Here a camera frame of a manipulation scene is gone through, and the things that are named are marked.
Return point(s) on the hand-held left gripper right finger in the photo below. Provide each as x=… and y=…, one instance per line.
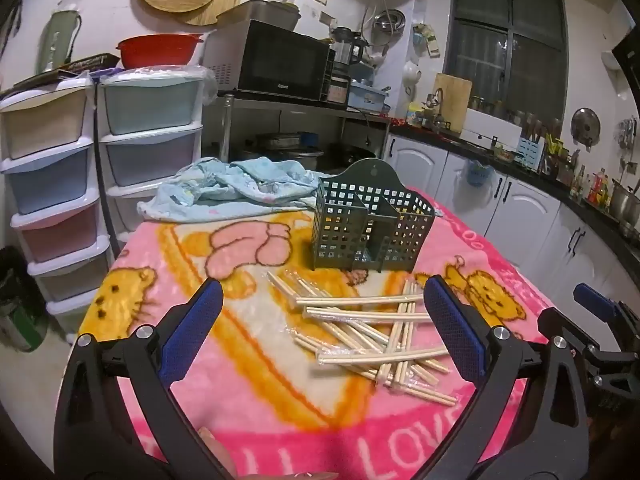
x=452, y=330

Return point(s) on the pink printed blanket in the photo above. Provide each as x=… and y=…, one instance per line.
x=280, y=410

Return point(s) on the dark flat tray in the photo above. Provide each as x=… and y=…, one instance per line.
x=75, y=67

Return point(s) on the dark framed window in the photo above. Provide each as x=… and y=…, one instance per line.
x=505, y=55

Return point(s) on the pile of chopsticks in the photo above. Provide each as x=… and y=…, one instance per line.
x=350, y=327

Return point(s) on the hanging steel pot lid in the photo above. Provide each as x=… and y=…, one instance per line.
x=586, y=127

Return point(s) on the black blender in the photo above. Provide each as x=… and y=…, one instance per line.
x=345, y=52

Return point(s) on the metal faucet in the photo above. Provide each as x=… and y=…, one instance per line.
x=440, y=105

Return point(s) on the person's left hand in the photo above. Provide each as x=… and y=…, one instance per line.
x=212, y=442

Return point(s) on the wall caddy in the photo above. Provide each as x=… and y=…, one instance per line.
x=426, y=40

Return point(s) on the blue knife block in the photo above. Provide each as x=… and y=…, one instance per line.
x=531, y=155

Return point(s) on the hanging stainless steel bowl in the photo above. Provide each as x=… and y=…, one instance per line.
x=389, y=27

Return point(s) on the blue hanging bag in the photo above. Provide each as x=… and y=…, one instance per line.
x=478, y=175

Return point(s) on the white plastic drawer tower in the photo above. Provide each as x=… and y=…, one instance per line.
x=47, y=180
x=150, y=125

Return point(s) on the red plastic basin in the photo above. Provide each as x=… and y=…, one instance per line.
x=160, y=50

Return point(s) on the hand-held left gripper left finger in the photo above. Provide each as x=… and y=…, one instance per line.
x=192, y=332

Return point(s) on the green trash bin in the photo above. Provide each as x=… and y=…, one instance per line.
x=17, y=300

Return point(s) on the metal rectangular container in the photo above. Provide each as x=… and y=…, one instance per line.
x=265, y=14

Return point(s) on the wooden cutting board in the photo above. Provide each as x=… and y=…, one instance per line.
x=452, y=102

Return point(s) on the steel stock pot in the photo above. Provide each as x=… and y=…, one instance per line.
x=626, y=200

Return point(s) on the light blue patterned cloth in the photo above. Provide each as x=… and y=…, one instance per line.
x=235, y=185

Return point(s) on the metal kitchen shelf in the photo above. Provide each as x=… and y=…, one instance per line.
x=300, y=110

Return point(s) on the black microwave oven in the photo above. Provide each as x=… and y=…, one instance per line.
x=280, y=62

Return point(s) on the row of condiment bottles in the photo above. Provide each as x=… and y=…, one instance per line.
x=592, y=187

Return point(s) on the white kitchen cabinets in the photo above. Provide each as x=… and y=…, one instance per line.
x=525, y=215

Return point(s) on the green perforated utensil holder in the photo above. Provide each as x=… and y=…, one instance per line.
x=367, y=225

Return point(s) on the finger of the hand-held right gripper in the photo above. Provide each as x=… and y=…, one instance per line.
x=617, y=365
x=595, y=301

